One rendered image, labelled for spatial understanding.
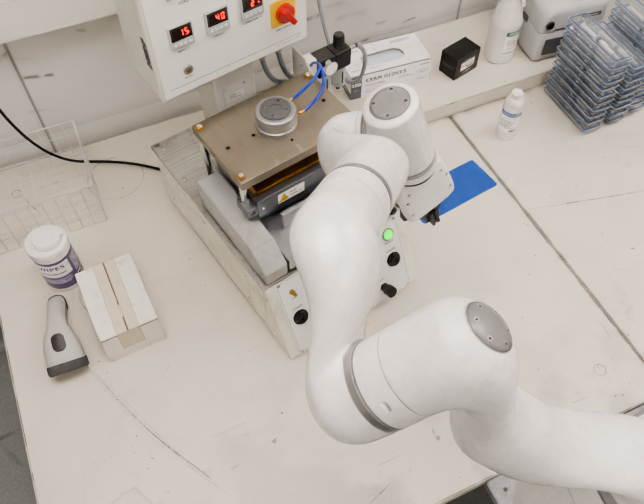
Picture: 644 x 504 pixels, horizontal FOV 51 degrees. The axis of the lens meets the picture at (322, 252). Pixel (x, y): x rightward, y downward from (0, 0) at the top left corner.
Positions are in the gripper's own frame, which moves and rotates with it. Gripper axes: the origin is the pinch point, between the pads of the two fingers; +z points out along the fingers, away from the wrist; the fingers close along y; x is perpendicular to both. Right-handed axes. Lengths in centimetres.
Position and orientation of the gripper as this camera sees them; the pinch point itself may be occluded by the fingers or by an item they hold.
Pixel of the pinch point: (430, 213)
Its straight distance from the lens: 124.0
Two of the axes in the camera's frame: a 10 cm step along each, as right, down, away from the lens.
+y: 7.8, -6.2, 0.4
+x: -5.3, -6.4, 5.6
